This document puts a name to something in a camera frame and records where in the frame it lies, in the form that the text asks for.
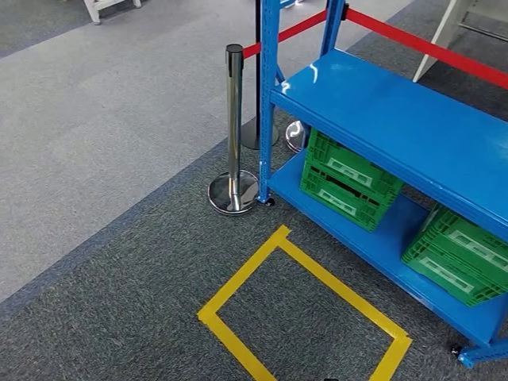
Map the blue metal shelf rack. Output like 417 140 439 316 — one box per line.
257 0 508 370

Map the chrome barrier stanchion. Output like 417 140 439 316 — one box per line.
208 43 262 216
285 2 351 155

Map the black barrier stanchion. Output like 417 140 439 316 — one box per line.
241 0 280 152

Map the yellow floor tape square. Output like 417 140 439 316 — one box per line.
196 224 414 381

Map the short red barrier belt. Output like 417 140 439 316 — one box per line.
242 9 329 60

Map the long red barrier belt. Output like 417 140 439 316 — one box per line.
344 6 508 91

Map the white bench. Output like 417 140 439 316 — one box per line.
82 0 143 25

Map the white panel desk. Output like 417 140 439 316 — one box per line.
411 0 508 83

